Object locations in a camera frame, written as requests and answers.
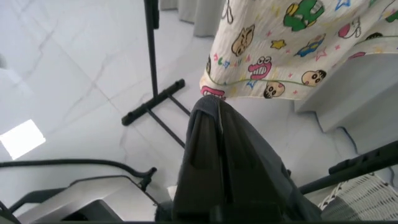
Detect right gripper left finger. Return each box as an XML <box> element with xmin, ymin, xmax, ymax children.
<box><xmin>172</xmin><ymin>105</ymin><xmax>224</xmax><ymax>222</ymax></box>

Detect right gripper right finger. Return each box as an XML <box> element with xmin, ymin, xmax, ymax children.
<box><xmin>221</xmin><ymin>104</ymin><xmax>290</xmax><ymax>222</ymax></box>

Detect dark teal garment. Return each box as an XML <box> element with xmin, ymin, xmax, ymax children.
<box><xmin>172</xmin><ymin>94</ymin><xmax>323</xmax><ymax>222</ymax></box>

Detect cream printed shorts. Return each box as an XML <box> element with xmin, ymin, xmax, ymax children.
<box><xmin>198</xmin><ymin>0</ymin><xmax>398</xmax><ymax>101</ymax></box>

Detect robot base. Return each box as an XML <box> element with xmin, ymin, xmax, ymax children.
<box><xmin>0</xmin><ymin>174</ymin><xmax>175</xmax><ymax>222</ymax></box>

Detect white laundry basket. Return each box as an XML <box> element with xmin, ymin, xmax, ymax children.
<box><xmin>317</xmin><ymin>173</ymin><xmax>398</xmax><ymax>222</ymax></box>

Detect black clothes rack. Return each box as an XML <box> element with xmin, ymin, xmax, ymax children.
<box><xmin>121</xmin><ymin>0</ymin><xmax>398</xmax><ymax>195</ymax></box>

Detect white curtain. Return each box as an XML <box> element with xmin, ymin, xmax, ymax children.
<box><xmin>159</xmin><ymin>0</ymin><xmax>398</xmax><ymax>156</ymax></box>

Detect black cable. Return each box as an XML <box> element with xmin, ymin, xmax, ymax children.
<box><xmin>0</xmin><ymin>158</ymin><xmax>158</xmax><ymax>192</ymax></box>

